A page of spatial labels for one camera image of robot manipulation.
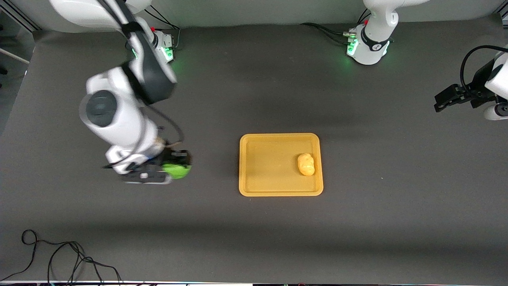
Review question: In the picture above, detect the green apple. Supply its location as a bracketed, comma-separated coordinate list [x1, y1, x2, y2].
[162, 163, 192, 180]

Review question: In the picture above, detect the yellow potato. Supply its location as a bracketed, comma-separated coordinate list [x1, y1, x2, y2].
[297, 153, 316, 176]

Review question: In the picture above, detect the yellow plastic tray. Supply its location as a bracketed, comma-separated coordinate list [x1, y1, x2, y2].
[239, 133, 324, 197]

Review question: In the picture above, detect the dark grey table mat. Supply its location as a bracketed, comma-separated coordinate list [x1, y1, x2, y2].
[0, 14, 508, 283]

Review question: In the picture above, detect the thin beige stick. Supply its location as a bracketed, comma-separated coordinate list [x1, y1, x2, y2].
[0, 48, 30, 64]

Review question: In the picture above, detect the black right arm base cable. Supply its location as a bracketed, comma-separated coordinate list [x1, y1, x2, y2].
[144, 7, 181, 50]

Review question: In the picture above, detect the black arm base cable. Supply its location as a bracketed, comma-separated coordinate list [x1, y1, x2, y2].
[144, 7, 181, 50]
[300, 8, 371, 44]

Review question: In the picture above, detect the black left arm base cable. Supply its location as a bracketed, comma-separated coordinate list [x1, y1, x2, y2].
[300, 8, 371, 44]

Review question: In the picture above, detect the loose black cable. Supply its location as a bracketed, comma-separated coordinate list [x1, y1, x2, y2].
[0, 229, 123, 286]

